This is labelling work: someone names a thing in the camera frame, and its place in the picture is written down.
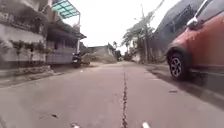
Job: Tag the grey wall building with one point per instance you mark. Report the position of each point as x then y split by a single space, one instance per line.
170 33

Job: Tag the grey concrete road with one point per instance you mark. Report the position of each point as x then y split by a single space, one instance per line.
100 96

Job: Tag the low grey building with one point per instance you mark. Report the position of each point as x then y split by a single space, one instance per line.
100 53

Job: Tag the building with green canopy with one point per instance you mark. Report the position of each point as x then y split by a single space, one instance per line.
30 36

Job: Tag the motorcycle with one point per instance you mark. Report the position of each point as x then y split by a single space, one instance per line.
76 60

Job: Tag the orange car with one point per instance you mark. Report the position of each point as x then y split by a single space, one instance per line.
200 43

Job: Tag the robot's own part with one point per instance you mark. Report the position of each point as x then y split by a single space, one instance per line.
145 125
76 126

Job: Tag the raised planter kerb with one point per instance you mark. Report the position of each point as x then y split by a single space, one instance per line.
26 74

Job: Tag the row of trees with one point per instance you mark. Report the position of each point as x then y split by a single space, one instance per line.
138 36

